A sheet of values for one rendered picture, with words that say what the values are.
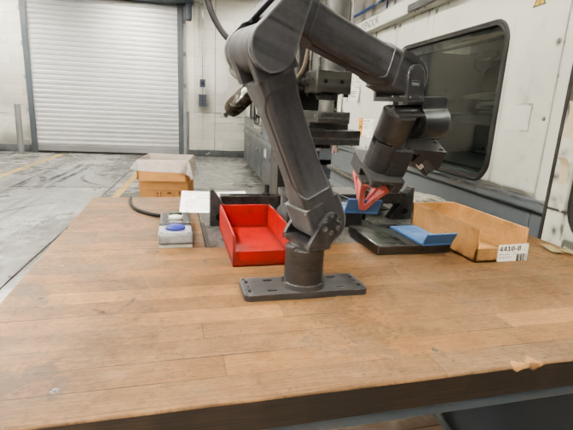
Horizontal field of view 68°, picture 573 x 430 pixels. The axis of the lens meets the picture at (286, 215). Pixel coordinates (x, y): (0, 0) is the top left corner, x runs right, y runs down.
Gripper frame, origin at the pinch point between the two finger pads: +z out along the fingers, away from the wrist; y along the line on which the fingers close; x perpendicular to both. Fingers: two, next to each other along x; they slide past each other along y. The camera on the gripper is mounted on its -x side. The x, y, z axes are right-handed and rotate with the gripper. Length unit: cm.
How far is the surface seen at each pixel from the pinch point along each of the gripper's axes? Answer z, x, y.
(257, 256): 9.0, 19.9, -5.2
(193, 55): 294, 2, 909
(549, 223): 9, -58, 8
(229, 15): 209, -70, 944
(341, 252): 12.1, 1.0, -0.7
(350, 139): -0.2, -5.5, 25.7
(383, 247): 9.1, -7.0, -1.9
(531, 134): -4, -62, 33
